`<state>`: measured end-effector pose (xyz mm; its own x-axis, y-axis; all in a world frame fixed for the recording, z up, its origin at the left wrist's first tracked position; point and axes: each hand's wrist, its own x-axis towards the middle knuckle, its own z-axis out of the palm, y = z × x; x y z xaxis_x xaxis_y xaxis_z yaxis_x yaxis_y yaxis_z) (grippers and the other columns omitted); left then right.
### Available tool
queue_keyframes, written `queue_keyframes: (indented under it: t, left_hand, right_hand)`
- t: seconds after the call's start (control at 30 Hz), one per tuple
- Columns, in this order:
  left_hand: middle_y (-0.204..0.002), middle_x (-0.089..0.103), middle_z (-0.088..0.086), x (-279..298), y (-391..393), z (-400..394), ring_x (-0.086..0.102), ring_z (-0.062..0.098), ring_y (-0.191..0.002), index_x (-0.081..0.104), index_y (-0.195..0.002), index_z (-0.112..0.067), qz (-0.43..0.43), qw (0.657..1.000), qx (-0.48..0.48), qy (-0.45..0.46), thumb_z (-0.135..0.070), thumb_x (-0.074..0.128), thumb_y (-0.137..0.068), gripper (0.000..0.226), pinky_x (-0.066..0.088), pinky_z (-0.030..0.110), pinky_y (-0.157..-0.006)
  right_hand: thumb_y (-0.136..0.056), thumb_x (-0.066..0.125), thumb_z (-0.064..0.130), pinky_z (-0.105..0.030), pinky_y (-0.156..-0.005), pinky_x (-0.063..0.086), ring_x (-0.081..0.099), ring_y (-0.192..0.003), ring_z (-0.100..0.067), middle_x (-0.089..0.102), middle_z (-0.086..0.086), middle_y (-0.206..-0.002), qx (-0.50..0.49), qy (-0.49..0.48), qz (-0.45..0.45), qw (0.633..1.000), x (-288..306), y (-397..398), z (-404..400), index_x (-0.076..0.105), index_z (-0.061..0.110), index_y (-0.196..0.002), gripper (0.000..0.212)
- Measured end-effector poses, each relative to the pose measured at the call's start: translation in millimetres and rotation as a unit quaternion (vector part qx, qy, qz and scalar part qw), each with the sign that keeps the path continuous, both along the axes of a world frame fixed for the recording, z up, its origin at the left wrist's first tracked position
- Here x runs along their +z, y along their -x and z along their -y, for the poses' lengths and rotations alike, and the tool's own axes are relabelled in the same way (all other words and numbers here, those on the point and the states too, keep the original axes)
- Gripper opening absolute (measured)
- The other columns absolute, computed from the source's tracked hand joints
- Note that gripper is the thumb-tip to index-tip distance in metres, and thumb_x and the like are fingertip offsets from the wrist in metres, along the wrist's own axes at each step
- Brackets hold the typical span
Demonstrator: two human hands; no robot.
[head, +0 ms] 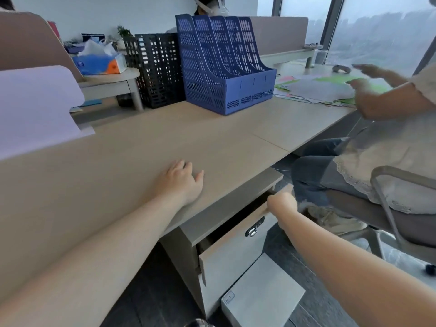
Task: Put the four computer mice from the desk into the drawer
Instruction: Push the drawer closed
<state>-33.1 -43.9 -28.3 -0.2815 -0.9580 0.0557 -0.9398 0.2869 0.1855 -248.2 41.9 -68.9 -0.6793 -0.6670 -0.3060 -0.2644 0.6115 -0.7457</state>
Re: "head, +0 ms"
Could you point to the person's left hand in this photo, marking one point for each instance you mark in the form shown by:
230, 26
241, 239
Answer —
179, 185

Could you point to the person's right hand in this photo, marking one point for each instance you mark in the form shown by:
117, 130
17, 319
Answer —
282, 204

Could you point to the person's right fingers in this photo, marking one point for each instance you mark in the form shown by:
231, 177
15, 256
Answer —
285, 191

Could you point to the person's left thumb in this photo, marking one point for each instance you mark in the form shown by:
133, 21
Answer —
199, 178

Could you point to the person's left middle finger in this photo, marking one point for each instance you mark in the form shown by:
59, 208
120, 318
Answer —
178, 165

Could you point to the light wood drawer with lock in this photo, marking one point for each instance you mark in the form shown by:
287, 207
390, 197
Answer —
235, 248

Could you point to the person's right forearm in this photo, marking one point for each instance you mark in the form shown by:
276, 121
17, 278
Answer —
354, 272

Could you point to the person's left forearm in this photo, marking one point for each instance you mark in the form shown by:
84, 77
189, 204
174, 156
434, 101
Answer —
88, 262

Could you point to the light wood drawer cabinet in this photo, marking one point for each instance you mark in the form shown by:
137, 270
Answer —
221, 204

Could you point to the black drawer combination lock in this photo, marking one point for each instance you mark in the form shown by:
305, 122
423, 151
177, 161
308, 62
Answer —
254, 227

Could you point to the black plastic mesh file holder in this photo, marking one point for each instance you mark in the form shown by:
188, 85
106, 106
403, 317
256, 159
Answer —
158, 69

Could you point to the blue plastic file organizer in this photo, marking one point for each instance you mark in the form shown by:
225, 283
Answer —
221, 71

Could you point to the light wood lower drawer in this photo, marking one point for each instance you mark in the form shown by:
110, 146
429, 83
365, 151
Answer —
262, 292

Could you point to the pile of coloured paper sheets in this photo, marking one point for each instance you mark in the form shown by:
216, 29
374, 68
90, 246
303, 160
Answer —
316, 88

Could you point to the grey office chair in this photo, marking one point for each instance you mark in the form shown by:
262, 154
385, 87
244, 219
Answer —
402, 221

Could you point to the blue and orange tissue box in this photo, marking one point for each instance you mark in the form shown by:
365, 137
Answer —
97, 64

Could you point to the small green potted plant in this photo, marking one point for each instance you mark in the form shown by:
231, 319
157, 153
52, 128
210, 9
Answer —
124, 32

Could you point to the pale lilac paper sheet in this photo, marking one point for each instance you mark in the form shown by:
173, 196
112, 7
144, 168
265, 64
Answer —
34, 108

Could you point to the taupe fabric desk divider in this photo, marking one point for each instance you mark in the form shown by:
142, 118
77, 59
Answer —
279, 33

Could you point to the brown fabric desk divider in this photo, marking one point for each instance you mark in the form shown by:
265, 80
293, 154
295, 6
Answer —
30, 44

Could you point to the grey metal desk bracket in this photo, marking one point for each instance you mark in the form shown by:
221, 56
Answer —
311, 52

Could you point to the dark window frame post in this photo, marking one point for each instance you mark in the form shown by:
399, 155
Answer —
329, 28

